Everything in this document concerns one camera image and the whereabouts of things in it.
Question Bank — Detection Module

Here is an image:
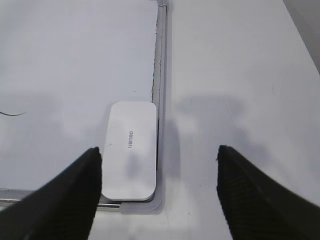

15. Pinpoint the aluminium framed whiteboard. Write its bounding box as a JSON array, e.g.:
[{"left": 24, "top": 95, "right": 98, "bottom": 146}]
[{"left": 0, "top": 0, "right": 166, "bottom": 208}]

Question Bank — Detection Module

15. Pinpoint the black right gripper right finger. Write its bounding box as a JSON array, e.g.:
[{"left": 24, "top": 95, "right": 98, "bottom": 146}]
[{"left": 216, "top": 145, "right": 320, "bottom": 240}]

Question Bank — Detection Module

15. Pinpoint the white whiteboard eraser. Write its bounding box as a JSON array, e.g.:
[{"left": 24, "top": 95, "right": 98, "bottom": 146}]
[{"left": 102, "top": 101, "right": 158, "bottom": 201}]

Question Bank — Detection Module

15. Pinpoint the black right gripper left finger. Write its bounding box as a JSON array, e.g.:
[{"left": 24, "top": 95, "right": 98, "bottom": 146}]
[{"left": 0, "top": 147, "right": 102, "bottom": 240}]

